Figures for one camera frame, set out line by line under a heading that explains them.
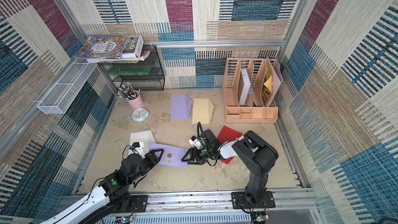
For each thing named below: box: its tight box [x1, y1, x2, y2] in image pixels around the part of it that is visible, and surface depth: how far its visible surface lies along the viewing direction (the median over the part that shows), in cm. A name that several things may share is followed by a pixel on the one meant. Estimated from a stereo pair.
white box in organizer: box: [237, 68, 251, 106], surface depth 101 cm
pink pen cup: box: [126, 94, 145, 111], surface depth 107 cm
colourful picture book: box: [73, 35, 131, 59], surface depth 83 cm
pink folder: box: [266, 58, 284, 107], surface depth 90 cm
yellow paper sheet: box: [263, 74, 273, 94], surface depth 90 cm
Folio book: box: [86, 35, 151, 63], surface depth 83 cm
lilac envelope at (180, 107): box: [170, 94, 192, 121], surface depth 111 cm
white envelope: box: [129, 130, 156, 154], surface depth 99 cm
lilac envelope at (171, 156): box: [148, 143, 190, 168], surface depth 85 cm
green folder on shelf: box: [104, 64, 153, 76], surface depth 101 cm
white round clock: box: [131, 107, 150, 123], surface depth 106 cm
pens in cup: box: [117, 81, 141, 100], surface depth 101 cm
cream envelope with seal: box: [191, 98, 215, 124], surface depth 110 cm
